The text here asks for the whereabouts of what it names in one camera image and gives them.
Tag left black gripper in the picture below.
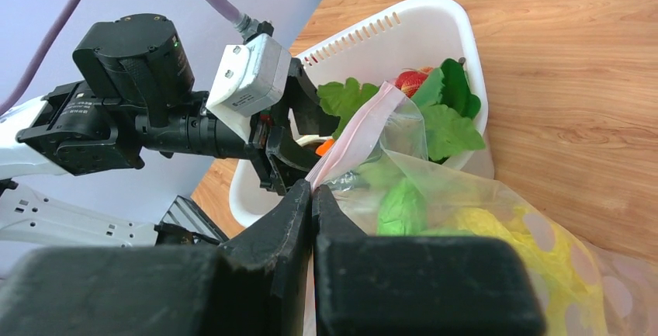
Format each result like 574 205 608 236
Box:
246 57 340 196

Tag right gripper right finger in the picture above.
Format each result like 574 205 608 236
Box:
312 186 546 335

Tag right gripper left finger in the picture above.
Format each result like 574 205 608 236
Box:
1 180 312 335

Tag small green toy vegetable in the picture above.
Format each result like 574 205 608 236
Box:
376 178 428 236

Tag clear pink zip bag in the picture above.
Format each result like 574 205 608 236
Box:
309 78 657 335

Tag white plastic basket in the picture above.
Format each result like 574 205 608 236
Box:
229 0 495 227

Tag yellow toy cabbage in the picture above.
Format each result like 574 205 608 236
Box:
445 206 608 335

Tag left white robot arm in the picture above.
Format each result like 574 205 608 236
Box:
1 13 339 248

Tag orange toy pumpkin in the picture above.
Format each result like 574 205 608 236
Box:
315 137 335 157

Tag green toy leaf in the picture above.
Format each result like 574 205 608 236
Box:
317 78 379 140

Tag red toy strawberries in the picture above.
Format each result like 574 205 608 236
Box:
393 67 434 98

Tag green toy bok choy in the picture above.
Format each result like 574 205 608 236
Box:
410 58 485 164

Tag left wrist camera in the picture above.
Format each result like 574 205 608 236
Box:
206 34 292 141

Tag silver aluminium frame rail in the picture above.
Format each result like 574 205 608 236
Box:
155 196 229 245

